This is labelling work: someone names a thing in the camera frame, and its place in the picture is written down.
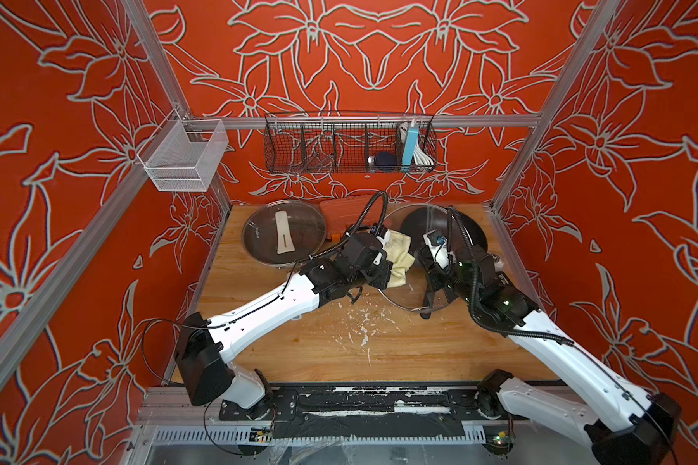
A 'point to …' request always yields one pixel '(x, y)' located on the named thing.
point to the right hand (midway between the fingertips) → (420, 254)
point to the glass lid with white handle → (281, 232)
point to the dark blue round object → (386, 161)
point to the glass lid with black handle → (410, 296)
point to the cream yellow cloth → (396, 249)
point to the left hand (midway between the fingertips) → (390, 262)
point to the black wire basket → (348, 142)
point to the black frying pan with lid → (418, 222)
